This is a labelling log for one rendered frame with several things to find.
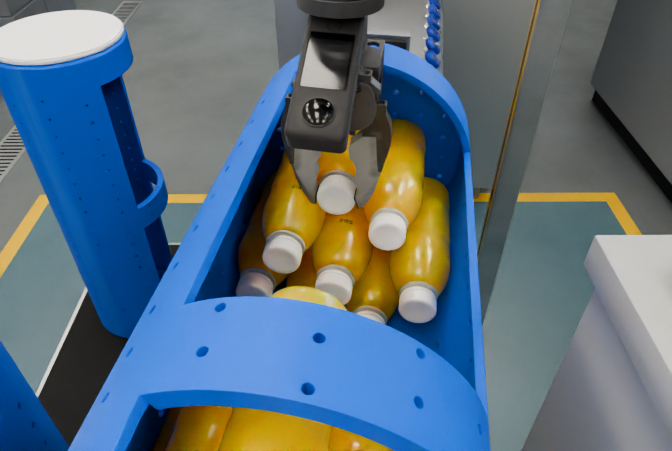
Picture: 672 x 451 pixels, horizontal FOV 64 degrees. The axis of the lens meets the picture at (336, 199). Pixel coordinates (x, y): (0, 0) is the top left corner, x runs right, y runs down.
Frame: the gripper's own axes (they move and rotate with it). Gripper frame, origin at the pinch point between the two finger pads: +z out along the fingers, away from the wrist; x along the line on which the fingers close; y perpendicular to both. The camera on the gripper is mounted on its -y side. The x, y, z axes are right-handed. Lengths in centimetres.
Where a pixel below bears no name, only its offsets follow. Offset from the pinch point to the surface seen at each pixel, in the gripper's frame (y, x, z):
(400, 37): 59, -3, 6
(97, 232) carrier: 47, 67, 56
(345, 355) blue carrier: -23.5, -4.2, -7.8
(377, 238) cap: -0.2, -4.4, 4.5
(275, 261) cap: -4.6, 5.4, 5.1
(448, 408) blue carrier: -23.6, -10.4, -4.1
